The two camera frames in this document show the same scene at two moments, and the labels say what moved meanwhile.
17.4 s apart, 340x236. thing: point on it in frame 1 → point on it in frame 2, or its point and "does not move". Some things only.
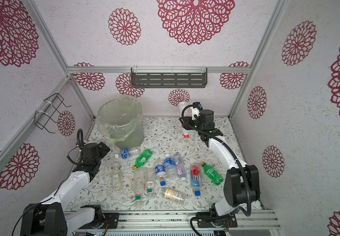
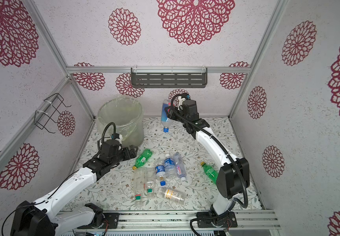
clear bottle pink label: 180,166 does not move
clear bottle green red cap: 139,186 does not move
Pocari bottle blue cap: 159,170 does not move
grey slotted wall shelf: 167,77 does not move
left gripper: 103,152 → 128,155
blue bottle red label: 196,178 → 166,122
